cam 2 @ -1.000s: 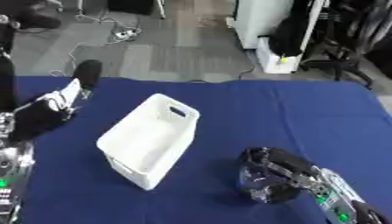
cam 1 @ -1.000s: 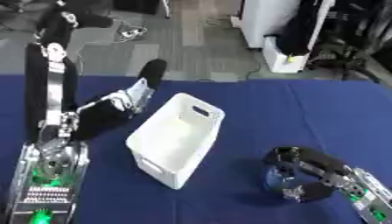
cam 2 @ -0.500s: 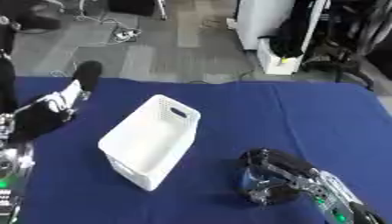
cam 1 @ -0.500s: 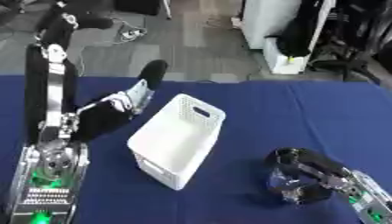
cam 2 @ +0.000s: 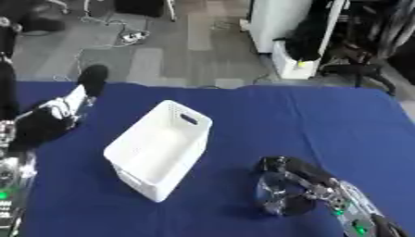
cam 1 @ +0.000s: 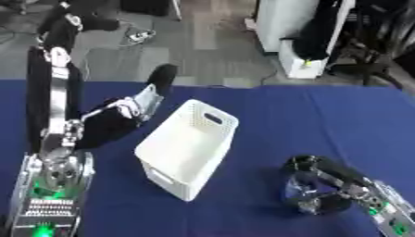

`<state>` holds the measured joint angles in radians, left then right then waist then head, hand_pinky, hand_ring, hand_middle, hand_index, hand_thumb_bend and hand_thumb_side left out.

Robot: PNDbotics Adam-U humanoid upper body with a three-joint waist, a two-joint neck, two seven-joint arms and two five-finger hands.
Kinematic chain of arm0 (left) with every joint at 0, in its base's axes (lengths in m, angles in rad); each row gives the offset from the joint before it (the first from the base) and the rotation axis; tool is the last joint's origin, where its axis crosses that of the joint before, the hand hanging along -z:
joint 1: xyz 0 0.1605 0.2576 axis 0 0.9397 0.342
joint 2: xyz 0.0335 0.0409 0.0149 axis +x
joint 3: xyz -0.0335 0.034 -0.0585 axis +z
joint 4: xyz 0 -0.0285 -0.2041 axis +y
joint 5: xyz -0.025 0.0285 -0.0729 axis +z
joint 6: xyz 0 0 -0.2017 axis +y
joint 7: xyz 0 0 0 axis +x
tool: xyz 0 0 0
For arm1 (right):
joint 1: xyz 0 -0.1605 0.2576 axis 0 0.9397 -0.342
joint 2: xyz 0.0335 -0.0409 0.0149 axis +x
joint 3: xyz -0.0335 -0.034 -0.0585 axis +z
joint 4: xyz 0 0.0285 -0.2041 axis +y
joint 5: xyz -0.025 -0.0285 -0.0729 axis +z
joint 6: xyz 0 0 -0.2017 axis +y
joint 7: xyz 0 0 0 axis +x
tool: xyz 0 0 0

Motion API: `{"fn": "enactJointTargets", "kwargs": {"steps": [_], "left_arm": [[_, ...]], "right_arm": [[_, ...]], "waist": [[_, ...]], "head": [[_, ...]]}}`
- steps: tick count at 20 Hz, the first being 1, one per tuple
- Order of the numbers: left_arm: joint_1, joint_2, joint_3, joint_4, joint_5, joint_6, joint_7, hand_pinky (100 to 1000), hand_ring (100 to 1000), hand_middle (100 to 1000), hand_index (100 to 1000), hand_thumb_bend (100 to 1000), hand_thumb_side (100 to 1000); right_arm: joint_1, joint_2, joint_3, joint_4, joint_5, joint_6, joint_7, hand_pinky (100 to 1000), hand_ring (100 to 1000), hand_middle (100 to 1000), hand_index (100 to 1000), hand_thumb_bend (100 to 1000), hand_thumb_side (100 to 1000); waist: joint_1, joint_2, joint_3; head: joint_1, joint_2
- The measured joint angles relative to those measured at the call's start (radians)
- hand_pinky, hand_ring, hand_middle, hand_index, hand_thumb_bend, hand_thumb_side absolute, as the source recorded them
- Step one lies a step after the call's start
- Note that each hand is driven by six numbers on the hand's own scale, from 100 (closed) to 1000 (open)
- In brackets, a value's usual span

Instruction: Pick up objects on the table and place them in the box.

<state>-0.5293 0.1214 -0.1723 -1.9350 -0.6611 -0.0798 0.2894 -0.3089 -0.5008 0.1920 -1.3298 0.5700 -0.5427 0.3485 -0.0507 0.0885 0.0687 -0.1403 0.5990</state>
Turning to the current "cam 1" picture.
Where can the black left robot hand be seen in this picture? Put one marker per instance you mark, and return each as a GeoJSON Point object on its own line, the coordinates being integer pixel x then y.
{"type": "Point", "coordinates": [108, 123]}

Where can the white cabinet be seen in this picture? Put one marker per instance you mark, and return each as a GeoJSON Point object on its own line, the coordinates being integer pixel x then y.
{"type": "Point", "coordinates": [275, 24]}

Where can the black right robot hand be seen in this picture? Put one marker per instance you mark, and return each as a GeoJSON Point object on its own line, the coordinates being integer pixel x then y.
{"type": "Point", "coordinates": [340, 172]}

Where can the white power strip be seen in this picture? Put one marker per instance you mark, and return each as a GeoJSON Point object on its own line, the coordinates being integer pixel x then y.
{"type": "Point", "coordinates": [141, 34]}

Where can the black box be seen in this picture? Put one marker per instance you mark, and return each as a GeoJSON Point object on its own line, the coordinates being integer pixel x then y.
{"type": "Point", "coordinates": [145, 6]}

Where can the black office chair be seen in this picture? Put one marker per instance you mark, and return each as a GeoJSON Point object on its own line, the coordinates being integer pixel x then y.
{"type": "Point", "coordinates": [378, 37]}

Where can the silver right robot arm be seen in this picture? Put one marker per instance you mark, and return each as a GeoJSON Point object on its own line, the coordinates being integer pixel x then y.
{"type": "Point", "coordinates": [394, 213]}

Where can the white perforated plastic basket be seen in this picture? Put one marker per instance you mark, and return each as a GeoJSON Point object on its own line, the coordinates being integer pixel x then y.
{"type": "Point", "coordinates": [183, 148]}

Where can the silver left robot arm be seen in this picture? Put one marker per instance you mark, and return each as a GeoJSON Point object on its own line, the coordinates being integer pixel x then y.
{"type": "Point", "coordinates": [51, 200]}

